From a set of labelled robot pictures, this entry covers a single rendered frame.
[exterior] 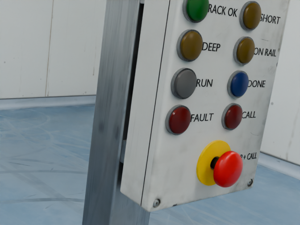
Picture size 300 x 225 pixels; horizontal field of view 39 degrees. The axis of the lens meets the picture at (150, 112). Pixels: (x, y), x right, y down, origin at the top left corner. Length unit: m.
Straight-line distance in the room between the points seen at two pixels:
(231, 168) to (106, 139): 0.14
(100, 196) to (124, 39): 0.18
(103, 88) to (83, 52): 4.45
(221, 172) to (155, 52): 0.14
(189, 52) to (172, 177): 0.13
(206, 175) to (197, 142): 0.04
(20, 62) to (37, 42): 0.28
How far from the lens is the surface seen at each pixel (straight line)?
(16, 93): 4.56
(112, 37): 0.46
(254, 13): 0.45
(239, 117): 0.47
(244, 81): 0.46
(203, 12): 0.40
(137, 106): 0.43
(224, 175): 0.44
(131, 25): 0.44
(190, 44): 0.39
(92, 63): 5.02
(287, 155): 3.67
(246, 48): 0.45
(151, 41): 0.41
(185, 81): 0.39
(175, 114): 0.40
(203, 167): 0.46
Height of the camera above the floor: 1.08
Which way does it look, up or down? 13 degrees down
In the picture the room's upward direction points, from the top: 8 degrees clockwise
